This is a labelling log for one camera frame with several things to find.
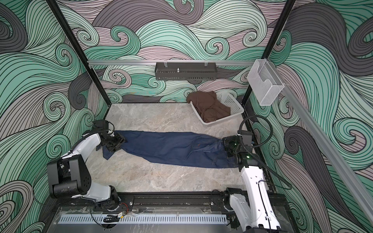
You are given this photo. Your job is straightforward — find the blue denim jeans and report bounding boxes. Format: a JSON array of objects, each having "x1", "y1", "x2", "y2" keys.
[{"x1": 116, "y1": 131, "x2": 237, "y2": 169}]

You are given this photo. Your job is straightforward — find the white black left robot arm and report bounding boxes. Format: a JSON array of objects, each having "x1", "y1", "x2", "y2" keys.
[{"x1": 47, "y1": 120, "x2": 127, "y2": 211}]

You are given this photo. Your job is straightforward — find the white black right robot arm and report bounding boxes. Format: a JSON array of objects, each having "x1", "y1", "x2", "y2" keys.
[{"x1": 223, "y1": 135, "x2": 282, "y2": 233}]

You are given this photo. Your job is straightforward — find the brown trousers in basket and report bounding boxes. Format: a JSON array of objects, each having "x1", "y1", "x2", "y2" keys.
[{"x1": 186, "y1": 91, "x2": 231, "y2": 123}]

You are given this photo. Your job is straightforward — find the white plastic laundry basket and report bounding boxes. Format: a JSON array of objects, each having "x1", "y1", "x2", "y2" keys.
[{"x1": 187, "y1": 91, "x2": 244, "y2": 125}]

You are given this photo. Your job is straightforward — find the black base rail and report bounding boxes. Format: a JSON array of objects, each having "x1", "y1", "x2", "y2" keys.
[{"x1": 55, "y1": 191, "x2": 288, "y2": 215}]

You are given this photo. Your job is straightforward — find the clear wire mesh bin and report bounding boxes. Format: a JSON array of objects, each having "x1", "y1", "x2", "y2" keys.
[{"x1": 247, "y1": 59, "x2": 284, "y2": 106}]

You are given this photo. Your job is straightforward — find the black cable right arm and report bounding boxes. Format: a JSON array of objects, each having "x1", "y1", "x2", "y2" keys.
[{"x1": 238, "y1": 115, "x2": 292, "y2": 190}]

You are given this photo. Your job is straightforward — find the red black wires connector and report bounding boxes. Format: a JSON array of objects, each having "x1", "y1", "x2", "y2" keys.
[{"x1": 89, "y1": 203, "x2": 129, "y2": 231}]

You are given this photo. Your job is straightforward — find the aluminium rail back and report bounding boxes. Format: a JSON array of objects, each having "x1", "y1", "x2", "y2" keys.
[{"x1": 87, "y1": 59, "x2": 254, "y2": 67}]

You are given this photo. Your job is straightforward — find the aluminium rail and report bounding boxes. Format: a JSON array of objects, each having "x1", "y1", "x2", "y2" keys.
[
  {"x1": 87, "y1": 59, "x2": 254, "y2": 67},
  {"x1": 269, "y1": 61, "x2": 373, "y2": 223}
]

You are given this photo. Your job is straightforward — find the aluminium rail right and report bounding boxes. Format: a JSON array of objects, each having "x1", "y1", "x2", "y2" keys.
[{"x1": 269, "y1": 61, "x2": 373, "y2": 223}]

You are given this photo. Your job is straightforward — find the white slotted cable duct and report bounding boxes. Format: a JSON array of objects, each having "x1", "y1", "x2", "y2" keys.
[{"x1": 57, "y1": 214, "x2": 227, "y2": 225}]

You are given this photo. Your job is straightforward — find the black corner frame post right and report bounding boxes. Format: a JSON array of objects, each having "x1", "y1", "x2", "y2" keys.
[{"x1": 242, "y1": 1, "x2": 295, "y2": 106}]

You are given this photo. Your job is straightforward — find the black corner frame post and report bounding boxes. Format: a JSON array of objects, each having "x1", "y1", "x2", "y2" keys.
[
  {"x1": 46, "y1": 0, "x2": 112, "y2": 108},
  {"x1": 242, "y1": 1, "x2": 295, "y2": 106}
]

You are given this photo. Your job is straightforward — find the black corner frame post left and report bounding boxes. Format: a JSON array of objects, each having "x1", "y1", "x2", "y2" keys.
[{"x1": 46, "y1": 0, "x2": 112, "y2": 108}]

